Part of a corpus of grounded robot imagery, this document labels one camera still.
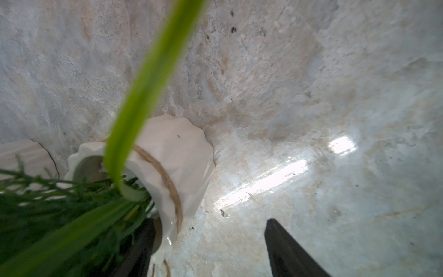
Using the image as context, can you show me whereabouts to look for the potted plant red flowers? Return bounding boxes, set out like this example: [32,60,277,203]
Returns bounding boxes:
[1,1,214,277]

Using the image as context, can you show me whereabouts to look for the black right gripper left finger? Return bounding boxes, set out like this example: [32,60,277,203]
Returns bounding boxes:
[107,219,156,277]

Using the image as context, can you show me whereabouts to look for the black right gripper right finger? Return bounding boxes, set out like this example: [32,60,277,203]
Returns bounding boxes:
[264,219,330,277]

